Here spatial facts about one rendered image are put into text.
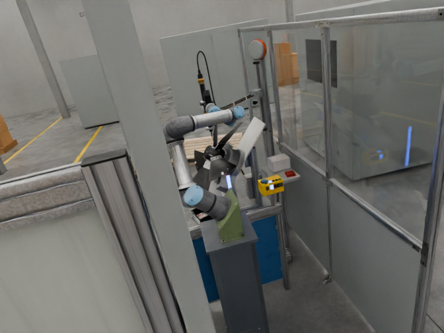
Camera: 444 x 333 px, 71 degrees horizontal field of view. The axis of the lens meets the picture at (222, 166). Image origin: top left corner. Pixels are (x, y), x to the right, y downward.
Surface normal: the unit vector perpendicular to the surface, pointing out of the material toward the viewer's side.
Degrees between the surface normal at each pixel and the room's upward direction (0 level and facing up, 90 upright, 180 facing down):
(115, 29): 90
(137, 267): 90
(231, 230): 90
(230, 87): 90
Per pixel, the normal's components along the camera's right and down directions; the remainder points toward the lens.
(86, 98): 0.16, 0.39
